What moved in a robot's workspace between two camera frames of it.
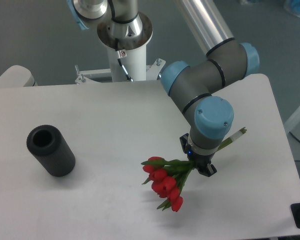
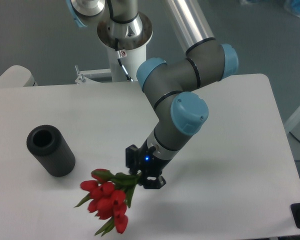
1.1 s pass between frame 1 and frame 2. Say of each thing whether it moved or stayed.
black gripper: moved
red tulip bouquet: moved
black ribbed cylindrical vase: stayed
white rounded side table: stayed
